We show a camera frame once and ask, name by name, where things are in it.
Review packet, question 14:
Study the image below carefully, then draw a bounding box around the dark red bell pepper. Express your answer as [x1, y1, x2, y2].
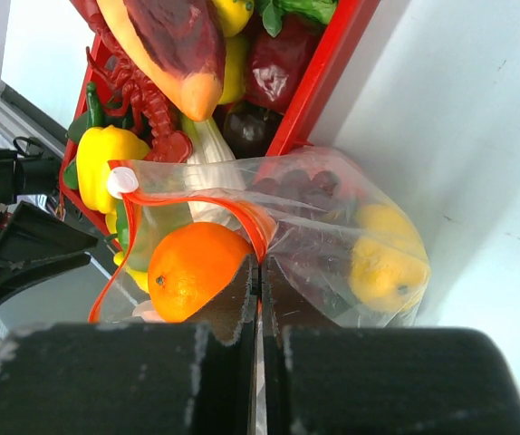
[245, 14, 323, 114]

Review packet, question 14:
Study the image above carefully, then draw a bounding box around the dark purple plum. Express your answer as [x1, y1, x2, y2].
[222, 101, 283, 159]

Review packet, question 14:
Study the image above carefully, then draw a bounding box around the clear zip bag orange zipper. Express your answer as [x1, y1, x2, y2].
[89, 146, 420, 327]

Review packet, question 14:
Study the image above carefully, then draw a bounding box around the red plastic lobster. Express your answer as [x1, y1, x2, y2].
[72, 1, 193, 163]

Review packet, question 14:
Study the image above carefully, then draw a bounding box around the green leafy herb sprig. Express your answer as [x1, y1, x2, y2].
[255, 0, 338, 37]

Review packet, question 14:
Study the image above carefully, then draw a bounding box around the red plastic food tray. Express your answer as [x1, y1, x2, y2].
[59, 1, 380, 236]

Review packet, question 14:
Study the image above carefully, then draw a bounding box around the white daikon radish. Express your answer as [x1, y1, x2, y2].
[181, 115, 246, 230]

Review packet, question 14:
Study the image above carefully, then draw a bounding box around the dark green cucumber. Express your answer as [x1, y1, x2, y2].
[66, 82, 106, 144]

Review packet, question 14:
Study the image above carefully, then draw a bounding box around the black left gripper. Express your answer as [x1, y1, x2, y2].
[0, 202, 98, 305]

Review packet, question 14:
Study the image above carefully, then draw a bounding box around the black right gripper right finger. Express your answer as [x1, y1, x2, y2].
[261, 257, 520, 434]

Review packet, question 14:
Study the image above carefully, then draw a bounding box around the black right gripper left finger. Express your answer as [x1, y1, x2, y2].
[0, 257, 258, 434]

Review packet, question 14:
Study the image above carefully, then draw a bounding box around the orange fruit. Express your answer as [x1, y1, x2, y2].
[148, 222, 253, 323]

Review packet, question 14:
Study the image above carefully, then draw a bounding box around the dark red grape bunch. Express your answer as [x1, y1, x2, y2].
[246, 169, 360, 223]

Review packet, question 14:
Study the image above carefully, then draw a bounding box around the purple orange sweet potato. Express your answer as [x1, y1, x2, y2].
[98, 0, 226, 121]

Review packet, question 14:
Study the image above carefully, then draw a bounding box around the yellow lemon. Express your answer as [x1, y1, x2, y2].
[349, 204, 430, 314]

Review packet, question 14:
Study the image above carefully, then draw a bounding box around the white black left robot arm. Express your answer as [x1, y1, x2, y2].
[0, 145, 98, 305]

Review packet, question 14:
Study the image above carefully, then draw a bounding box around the yellow bell pepper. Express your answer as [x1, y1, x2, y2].
[76, 125, 150, 214]

